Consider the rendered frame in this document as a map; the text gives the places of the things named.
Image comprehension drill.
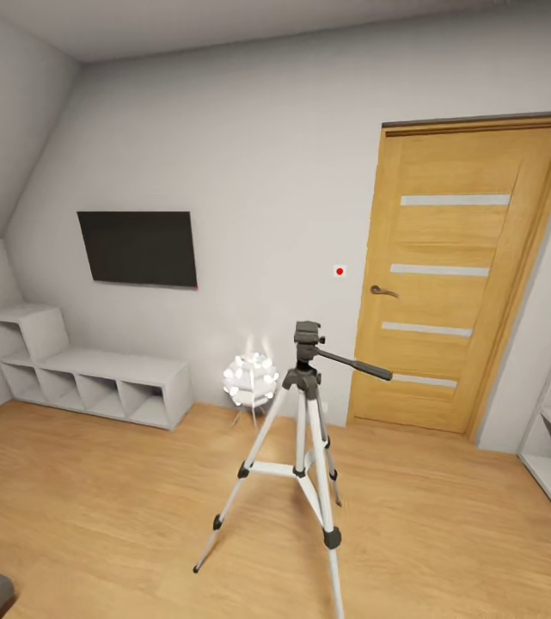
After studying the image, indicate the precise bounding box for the camera tripod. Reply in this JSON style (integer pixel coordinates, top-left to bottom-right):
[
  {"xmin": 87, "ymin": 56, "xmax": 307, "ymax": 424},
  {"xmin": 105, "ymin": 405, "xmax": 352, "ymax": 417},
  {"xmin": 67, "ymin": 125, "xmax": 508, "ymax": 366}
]
[{"xmin": 193, "ymin": 321, "xmax": 394, "ymax": 619}]

